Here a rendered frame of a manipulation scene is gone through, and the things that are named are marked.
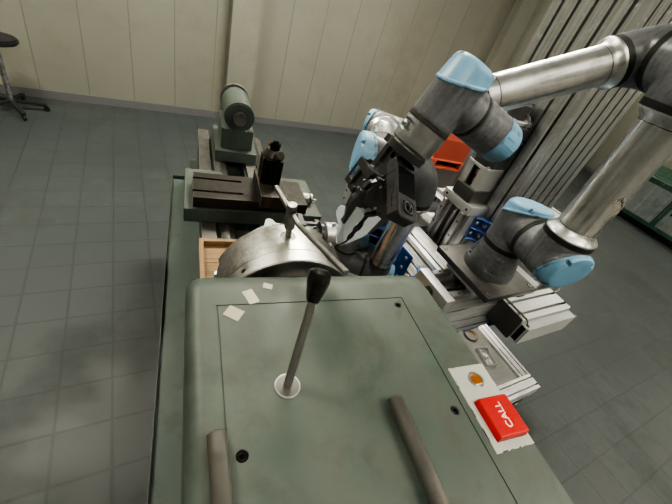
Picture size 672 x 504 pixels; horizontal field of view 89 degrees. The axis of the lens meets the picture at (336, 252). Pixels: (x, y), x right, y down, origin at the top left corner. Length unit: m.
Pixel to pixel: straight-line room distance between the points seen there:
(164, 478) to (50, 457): 0.76
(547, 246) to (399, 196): 0.48
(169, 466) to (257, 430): 0.76
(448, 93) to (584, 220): 0.47
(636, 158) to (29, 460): 2.09
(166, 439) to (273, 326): 0.75
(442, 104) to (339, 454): 0.50
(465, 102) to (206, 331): 0.51
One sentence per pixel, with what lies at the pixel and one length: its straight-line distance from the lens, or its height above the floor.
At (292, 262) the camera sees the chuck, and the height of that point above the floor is 1.23.
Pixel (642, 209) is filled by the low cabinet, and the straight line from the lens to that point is 7.37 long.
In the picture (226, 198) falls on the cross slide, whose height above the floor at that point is 0.97.
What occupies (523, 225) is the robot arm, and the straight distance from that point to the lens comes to 0.99.
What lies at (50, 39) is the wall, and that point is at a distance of 4.55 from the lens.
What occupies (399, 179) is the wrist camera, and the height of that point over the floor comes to 1.48.
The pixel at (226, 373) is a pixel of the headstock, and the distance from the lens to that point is 0.51.
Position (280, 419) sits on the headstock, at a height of 1.25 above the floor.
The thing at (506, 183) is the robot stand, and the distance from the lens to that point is 1.26.
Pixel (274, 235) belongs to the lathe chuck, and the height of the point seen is 1.23.
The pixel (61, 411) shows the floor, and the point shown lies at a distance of 1.97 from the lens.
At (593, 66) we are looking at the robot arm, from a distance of 0.88.
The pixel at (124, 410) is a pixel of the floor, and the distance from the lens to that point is 1.92.
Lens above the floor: 1.69
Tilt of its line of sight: 37 degrees down
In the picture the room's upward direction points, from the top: 20 degrees clockwise
